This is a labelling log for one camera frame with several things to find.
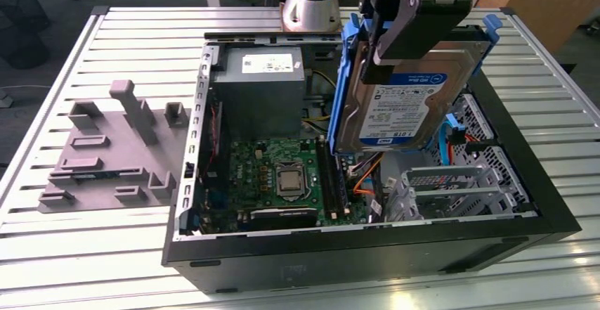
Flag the CPU socket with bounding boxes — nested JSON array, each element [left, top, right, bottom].
[[273, 161, 310, 200]]

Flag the blue data wire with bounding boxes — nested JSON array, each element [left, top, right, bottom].
[[440, 112, 469, 167]]

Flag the yellow black power wire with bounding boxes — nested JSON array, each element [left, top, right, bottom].
[[302, 70, 337, 128]]

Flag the black RAM stick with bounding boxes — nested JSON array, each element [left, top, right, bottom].
[[316, 134, 340, 220], [333, 155, 352, 216]]

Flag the black case fan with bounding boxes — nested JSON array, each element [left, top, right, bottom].
[[200, 86, 232, 186]]

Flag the silver disk bay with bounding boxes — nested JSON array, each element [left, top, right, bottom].
[[388, 164, 524, 220]]

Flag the orange wire black connector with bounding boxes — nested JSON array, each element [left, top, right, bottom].
[[446, 137, 500, 165]]

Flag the black mesh bin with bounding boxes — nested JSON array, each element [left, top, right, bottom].
[[0, 0, 52, 70]]

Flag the red black twisted wire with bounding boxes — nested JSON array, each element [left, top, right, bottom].
[[209, 101, 222, 159]]

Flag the grey parts rack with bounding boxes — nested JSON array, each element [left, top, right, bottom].
[[36, 79, 193, 214]]

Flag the white grey wire bundle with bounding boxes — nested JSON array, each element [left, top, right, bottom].
[[301, 119, 332, 138]]

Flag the silver CPU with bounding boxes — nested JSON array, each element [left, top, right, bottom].
[[280, 170, 305, 190]]

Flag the black PC case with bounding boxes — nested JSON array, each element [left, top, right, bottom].
[[160, 31, 582, 293]]

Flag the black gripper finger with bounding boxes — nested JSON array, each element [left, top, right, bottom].
[[358, 0, 422, 86], [354, 0, 393, 42]]

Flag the black graphics card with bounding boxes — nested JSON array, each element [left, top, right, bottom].
[[246, 206, 320, 233]]

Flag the green motherboard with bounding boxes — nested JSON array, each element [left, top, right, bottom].
[[200, 137, 370, 235]]

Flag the wooden cabinet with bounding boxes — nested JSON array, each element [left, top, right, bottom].
[[474, 0, 600, 56]]

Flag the grey power supply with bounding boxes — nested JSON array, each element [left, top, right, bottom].
[[209, 46, 308, 141]]

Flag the hard disk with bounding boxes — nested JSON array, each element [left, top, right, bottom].
[[326, 13, 504, 156]]

